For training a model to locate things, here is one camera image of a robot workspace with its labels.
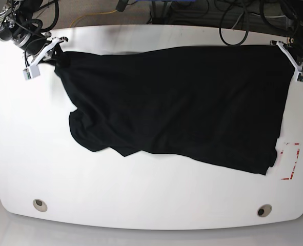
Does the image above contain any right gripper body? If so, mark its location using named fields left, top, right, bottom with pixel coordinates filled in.
left=0, top=5, right=68, bottom=67

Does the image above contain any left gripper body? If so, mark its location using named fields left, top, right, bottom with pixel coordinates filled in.
left=270, top=22, right=303, bottom=73

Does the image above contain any black T-shirt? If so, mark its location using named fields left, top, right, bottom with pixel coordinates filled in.
left=54, top=46, right=294, bottom=175

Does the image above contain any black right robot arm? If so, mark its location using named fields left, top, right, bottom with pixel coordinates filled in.
left=0, top=1, right=68, bottom=67

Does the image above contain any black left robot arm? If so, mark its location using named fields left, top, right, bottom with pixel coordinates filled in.
left=259, top=1, right=303, bottom=76

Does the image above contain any red tape marking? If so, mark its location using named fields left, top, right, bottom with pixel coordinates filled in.
left=278, top=142, right=301, bottom=180

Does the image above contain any left table grommet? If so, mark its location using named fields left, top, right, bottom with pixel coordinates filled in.
left=33, top=199, right=48, bottom=212

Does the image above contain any table grommet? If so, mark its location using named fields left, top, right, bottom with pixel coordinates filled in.
left=257, top=204, right=272, bottom=217
left=33, top=199, right=48, bottom=212

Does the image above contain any right table grommet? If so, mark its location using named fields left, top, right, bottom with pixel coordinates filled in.
left=257, top=204, right=272, bottom=217

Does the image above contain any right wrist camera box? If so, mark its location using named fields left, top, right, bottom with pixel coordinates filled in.
left=23, top=66, right=41, bottom=80

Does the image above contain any yellow cable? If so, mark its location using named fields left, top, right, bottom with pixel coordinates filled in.
left=69, top=9, right=118, bottom=28

